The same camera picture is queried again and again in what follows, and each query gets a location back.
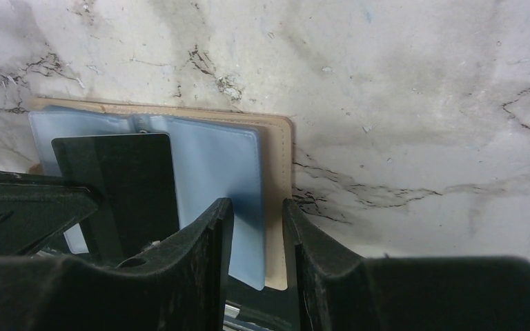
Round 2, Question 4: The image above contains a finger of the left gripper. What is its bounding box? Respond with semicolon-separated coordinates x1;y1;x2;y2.
0;171;100;256

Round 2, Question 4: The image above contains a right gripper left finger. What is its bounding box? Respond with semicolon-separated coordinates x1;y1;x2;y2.
0;198;234;330

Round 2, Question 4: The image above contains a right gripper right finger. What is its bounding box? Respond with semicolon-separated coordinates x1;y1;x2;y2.
282;199;530;330

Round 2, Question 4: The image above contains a black credit card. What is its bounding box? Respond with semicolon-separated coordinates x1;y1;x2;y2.
52;133;179;265

